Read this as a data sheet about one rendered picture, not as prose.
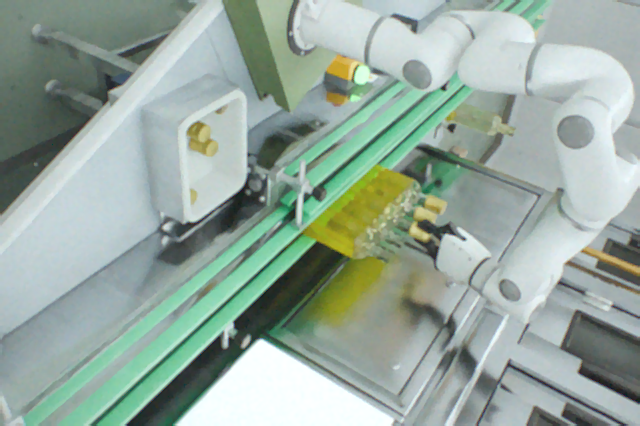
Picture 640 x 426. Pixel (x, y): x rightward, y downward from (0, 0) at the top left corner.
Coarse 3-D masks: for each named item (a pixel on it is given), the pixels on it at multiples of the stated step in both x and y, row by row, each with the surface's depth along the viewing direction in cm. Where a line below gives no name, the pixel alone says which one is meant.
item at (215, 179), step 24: (240, 96) 112; (192, 120) 103; (216, 120) 119; (240, 120) 116; (240, 144) 119; (192, 168) 120; (216, 168) 126; (240, 168) 123; (216, 192) 121; (192, 216) 114
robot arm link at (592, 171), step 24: (552, 120) 92; (576, 120) 89; (600, 120) 88; (576, 144) 91; (600, 144) 89; (576, 168) 92; (600, 168) 90; (624, 168) 95; (576, 192) 94; (600, 192) 92; (624, 192) 92; (576, 216) 103; (600, 216) 94
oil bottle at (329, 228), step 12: (324, 216) 134; (336, 216) 134; (312, 228) 134; (324, 228) 132; (336, 228) 131; (348, 228) 131; (360, 228) 132; (324, 240) 134; (336, 240) 132; (348, 240) 130; (360, 240) 129; (372, 240) 131; (348, 252) 131; (360, 252) 130
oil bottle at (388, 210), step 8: (344, 192) 141; (352, 192) 141; (360, 192) 142; (368, 192) 142; (352, 200) 139; (360, 200) 139; (368, 200) 140; (376, 200) 140; (384, 200) 140; (368, 208) 138; (376, 208) 137; (384, 208) 138; (392, 208) 138; (384, 216) 137; (392, 216) 137; (392, 224) 138
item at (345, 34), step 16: (304, 0) 115; (320, 0) 115; (336, 0) 116; (304, 16) 116; (320, 16) 115; (336, 16) 114; (352, 16) 113; (368, 16) 112; (304, 32) 118; (320, 32) 116; (336, 32) 114; (352, 32) 112; (368, 32) 111; (304, 48) 122; (336, 48) 116; (352, 48) 114
